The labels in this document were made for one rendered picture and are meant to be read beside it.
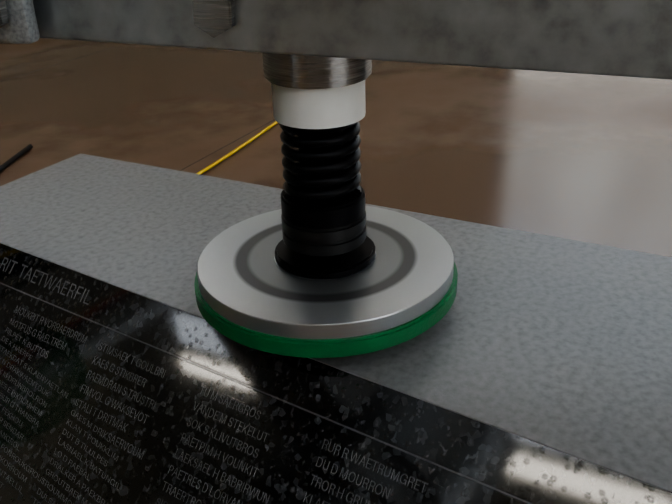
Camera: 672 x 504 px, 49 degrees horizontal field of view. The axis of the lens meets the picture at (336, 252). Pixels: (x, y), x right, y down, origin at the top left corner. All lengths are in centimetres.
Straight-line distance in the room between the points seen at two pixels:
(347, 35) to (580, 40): 14
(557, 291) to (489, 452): 21
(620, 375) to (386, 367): 17
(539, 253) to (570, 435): 26
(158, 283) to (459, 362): 29
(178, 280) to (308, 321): 20
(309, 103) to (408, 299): 16
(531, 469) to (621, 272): 27
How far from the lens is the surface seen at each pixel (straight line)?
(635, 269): 73
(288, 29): 50
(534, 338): 61
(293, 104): 54
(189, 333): 65
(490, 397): 55
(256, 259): 62
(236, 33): 51
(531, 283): 69
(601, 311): 66
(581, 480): 51
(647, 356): 61
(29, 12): 56
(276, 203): 84
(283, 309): 55
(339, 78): 53
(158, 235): 79
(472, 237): 76
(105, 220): 85
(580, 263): 73
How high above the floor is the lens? 116
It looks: 28 degrees down
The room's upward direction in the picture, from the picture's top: 2 degrees counter-clockwise
